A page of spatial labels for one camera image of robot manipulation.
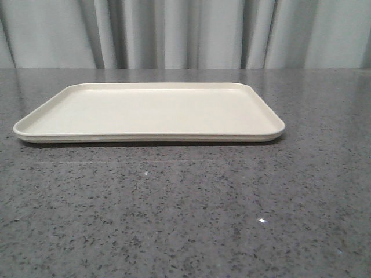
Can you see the cream rectangular plastic tray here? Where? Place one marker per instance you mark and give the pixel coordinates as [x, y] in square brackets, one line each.
[148, 112]

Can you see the grey pleated curtain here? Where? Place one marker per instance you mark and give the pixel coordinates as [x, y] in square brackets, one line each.
[185, 34]

